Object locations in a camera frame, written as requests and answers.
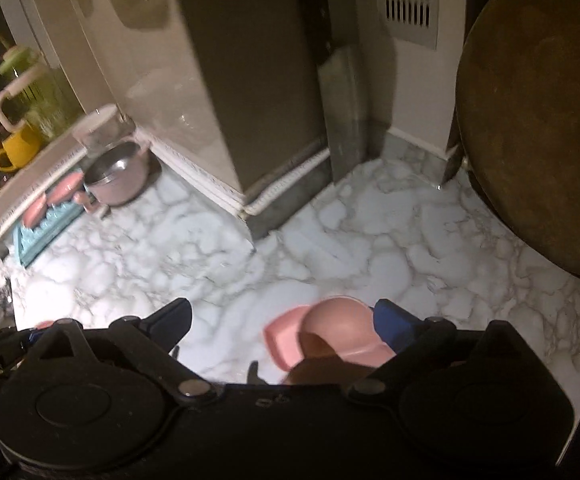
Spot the round wooden cutting board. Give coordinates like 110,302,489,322
454,0,580,290

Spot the pink cup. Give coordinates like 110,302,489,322
302,296,397,367

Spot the white wall vent grille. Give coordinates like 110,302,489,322
379,0,441,51

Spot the yellow mug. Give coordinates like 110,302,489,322
0,125,45,171

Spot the white tray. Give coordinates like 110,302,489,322
0,137,88,243

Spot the clear glass container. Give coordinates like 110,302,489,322
72,104,130,157

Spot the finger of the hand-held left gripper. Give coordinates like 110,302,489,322
0,327,48,363

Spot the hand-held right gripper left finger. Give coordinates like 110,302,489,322
35,299,218,404

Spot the cleaver with dark handle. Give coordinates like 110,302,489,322
296,0,371,185

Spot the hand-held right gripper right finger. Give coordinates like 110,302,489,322
349,299,541,404

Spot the pink square dish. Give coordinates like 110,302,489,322
264,305,315,374

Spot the green glass pitcher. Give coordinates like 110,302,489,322
0,44,82,142

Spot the pink pot with steel interior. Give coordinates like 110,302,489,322
84,140,151,207

